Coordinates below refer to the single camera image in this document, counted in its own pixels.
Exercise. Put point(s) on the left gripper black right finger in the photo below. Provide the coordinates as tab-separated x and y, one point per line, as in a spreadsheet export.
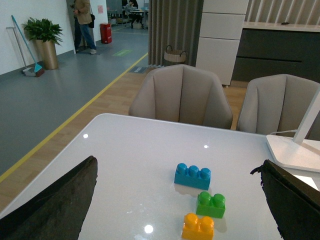
294	205

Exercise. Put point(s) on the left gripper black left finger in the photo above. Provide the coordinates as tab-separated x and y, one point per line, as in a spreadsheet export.
57	212

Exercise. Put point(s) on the yellow two-stud block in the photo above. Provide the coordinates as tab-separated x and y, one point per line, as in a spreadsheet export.
195	228

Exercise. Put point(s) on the green two-stud block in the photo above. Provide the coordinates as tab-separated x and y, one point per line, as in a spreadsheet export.
213	206

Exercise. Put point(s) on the blue three-stud block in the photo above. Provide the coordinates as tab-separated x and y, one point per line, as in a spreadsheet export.
192	176

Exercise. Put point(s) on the white desk lamp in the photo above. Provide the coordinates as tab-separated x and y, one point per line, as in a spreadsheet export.
298	152

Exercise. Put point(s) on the right beige chair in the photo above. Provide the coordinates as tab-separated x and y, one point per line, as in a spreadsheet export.
276	104

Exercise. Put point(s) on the beige chair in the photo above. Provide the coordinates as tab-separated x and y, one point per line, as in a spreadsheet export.
184	94
276	104

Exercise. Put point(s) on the teal broom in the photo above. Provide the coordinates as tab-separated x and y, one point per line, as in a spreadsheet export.
38	70

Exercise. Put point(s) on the left beige chair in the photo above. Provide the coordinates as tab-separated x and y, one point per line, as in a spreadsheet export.
184	94

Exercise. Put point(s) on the dark grey counter cabinet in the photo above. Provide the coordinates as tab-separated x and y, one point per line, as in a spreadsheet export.
281	49

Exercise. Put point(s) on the potted green plant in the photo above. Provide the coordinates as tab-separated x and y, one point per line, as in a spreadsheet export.
46	36

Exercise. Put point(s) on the red bin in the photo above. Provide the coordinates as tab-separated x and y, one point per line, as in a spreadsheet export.
105	33

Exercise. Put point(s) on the standing person in jacket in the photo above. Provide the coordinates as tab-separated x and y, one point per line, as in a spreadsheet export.
82	20

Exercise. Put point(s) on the white drawer cabinet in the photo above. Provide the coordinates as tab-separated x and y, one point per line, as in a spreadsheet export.
219	36

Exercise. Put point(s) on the seated person in background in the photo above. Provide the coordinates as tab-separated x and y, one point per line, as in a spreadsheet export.
131	6

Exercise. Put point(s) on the woven basket with handles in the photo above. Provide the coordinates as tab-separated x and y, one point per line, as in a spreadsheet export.
174	56

